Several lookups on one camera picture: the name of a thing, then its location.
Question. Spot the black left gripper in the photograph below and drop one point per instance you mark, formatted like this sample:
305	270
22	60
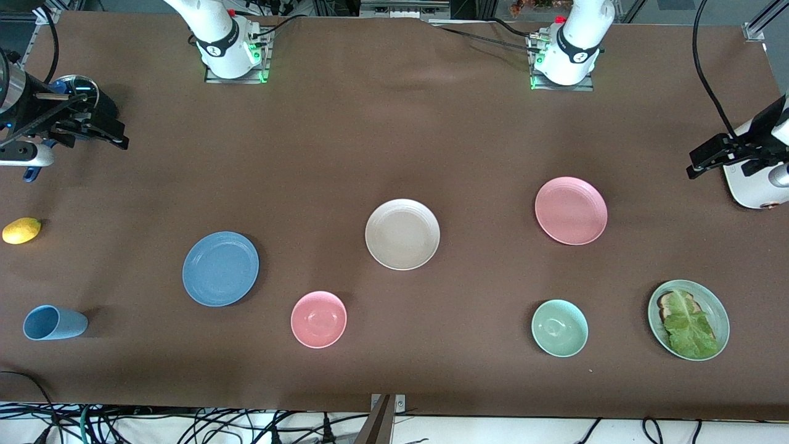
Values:
766	125

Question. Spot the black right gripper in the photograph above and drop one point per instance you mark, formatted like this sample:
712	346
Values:
38	108

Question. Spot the pink plate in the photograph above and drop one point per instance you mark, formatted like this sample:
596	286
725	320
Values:
571	211

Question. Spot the blue plate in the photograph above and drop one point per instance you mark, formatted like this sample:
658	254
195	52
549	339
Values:
220	269

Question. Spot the white toaster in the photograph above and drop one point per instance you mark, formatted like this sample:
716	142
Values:
749	191

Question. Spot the glass lid with blue knob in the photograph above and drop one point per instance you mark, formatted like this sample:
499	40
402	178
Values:
83	86

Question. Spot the dark blue saucepan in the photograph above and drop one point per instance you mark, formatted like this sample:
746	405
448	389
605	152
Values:
31	174

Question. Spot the yellow lemon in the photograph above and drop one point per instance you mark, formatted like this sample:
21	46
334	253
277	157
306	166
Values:
21	231

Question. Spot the aluminium corner profile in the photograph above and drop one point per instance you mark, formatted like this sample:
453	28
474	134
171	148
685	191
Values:
755	29
49	13

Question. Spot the green plate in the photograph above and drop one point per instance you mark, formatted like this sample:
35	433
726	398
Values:
710	301

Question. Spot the toasted bread slice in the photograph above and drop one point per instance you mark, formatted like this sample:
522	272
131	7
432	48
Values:
664	301

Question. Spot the green lettuce leaf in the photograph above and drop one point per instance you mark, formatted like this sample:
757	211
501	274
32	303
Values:
687	330

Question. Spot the blue cup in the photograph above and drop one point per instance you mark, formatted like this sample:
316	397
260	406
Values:
61	324

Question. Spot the green bowl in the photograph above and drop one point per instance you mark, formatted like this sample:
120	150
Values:
560	328

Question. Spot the pink bowl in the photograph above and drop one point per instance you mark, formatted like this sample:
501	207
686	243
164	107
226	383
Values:
318	319

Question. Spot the brown table cloth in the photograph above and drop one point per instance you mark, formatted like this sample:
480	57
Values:
394	123

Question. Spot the beige plate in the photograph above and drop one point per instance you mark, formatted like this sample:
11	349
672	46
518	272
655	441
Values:
402	234

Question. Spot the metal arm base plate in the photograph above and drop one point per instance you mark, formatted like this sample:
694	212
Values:
212	78
585	87

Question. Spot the aluminium frame bar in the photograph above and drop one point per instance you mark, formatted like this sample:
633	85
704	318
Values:
404	9

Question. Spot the small metal bracket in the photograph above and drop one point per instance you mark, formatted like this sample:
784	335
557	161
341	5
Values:
400	404

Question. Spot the dark camera pole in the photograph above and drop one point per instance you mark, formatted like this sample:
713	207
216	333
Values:
377	425

